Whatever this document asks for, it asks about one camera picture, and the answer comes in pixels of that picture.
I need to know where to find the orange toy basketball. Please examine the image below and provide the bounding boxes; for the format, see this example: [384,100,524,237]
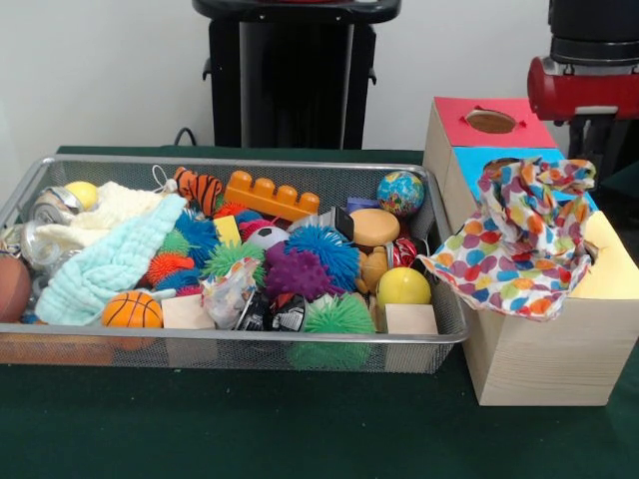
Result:
[101,290,165,329]

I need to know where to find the cream knitted cloth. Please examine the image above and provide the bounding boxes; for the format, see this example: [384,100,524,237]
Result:
[34,180,166,250]

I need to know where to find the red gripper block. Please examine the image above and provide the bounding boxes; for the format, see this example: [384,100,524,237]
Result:
[527,56,639,164]

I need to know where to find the dark green tablecloth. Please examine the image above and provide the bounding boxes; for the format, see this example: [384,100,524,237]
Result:
[0,144,639,479]

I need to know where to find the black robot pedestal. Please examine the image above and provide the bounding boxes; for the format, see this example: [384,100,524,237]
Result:
[192,0,403,150]

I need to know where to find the wooden box with three holes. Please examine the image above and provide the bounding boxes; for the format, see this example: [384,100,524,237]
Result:
[422,96,639,408]

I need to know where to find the shallow mesh toy bin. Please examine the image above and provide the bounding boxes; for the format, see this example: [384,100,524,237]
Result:
[0,154,470,374]

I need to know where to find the globe print ball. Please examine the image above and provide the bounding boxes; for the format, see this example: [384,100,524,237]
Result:
[376,170,425,217]

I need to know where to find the green cloth side table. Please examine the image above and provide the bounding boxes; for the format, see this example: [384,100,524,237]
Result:
[593,162,639,221]

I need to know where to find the smooth yellow ball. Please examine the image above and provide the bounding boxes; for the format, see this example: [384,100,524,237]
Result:
[376,266,432,310]

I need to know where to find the blue stringy ball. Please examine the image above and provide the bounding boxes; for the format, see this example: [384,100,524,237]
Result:
[285,224,363,293]

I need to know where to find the polka dot cloth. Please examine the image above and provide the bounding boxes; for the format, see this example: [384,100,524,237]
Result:
[476,157,599,260]
[416,209,594,323]

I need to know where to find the purple spiky ball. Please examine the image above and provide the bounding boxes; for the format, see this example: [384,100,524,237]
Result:
[263,242,334,302]

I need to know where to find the green stringy ball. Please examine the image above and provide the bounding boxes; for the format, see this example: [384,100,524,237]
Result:
[202,241,268,280]
[302,292,377,334]

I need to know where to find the brown toy football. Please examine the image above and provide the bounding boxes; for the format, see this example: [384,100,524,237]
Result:
[0,255,34,324]

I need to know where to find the light blue cloth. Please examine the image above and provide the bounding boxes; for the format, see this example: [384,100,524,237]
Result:
[33,193,189,326]

